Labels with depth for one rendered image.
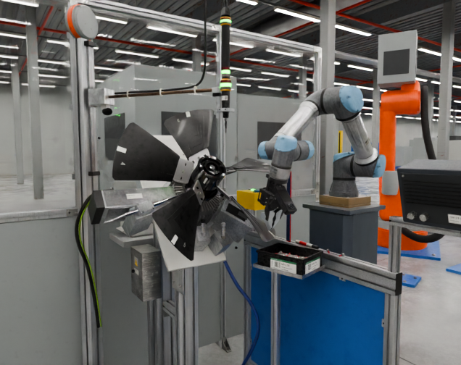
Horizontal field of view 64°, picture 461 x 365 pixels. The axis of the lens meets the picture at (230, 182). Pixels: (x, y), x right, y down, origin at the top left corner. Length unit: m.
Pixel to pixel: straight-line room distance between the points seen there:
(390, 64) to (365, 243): 3.61
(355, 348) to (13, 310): 1.54
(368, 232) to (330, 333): 0.57
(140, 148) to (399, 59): 4.33
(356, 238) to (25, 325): 1.66
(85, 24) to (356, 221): 1.58
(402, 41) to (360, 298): 4.22
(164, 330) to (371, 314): 0.94
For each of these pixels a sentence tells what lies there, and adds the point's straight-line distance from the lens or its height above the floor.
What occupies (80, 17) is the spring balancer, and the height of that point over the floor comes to 1.89.
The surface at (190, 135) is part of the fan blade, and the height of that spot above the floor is 1.35.
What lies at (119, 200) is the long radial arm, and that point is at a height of 1.10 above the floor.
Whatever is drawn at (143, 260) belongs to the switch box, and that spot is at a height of 0.81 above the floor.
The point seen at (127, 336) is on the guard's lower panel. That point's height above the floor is 0.26.
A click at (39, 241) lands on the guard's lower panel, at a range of 2.04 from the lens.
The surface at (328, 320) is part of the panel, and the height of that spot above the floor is 0.57.
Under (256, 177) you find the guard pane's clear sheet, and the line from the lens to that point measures 2.52.
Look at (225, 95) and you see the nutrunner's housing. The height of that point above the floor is 1.50.
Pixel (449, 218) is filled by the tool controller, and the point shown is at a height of 1.08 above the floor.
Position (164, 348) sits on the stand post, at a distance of 1.96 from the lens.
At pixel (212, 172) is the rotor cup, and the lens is 1.41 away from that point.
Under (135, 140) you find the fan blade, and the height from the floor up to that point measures 1.33.
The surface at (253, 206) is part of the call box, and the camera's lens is 1.90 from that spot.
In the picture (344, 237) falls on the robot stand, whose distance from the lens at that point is 1.92.
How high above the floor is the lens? 1.28
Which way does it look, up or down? 5 degrees down
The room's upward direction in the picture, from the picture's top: straight up
